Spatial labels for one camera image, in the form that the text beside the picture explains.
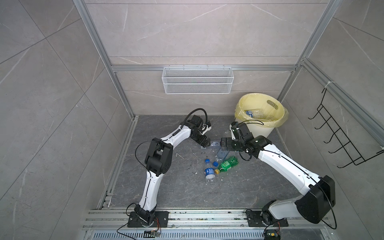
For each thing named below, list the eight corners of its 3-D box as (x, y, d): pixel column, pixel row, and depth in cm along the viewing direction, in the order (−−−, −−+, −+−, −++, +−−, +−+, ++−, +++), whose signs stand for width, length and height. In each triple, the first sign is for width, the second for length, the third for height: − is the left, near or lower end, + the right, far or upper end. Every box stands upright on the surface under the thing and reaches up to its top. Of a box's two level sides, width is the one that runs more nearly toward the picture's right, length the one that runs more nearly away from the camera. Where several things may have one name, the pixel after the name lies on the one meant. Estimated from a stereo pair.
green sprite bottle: (218, 178, 88) (219, 174, 84) (213, 171, 91) (214, 168, 87) (237, 164, 94) (239, 160, 90) (232, 158, 97) (234, 154, 93)
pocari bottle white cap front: (204, 184, 86) (205, 181, 82) (203, 162, 95) (204, 158, 92) (215, 184, 86) (216, 181, 82) (213, 162, 95) (214, 158, 92)
